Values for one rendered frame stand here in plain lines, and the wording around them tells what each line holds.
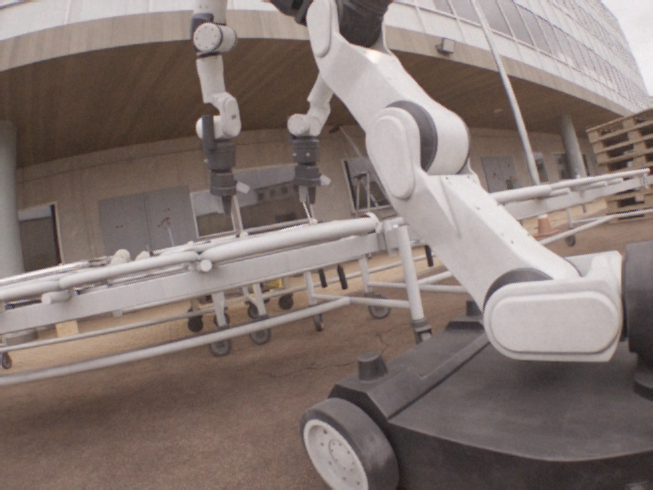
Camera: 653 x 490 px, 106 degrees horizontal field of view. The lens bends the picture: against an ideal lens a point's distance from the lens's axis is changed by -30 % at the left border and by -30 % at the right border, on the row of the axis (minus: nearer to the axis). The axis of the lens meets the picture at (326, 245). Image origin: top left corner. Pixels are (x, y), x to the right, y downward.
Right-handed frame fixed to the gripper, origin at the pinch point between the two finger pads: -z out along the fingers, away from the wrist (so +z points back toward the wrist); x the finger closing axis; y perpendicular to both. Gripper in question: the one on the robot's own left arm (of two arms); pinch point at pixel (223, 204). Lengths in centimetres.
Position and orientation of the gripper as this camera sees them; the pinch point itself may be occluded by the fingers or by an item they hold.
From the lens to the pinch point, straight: 106.4
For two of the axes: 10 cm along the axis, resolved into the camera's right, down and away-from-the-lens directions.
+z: -0.1, -9.5, -3.0
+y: 8.2, -1.8, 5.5
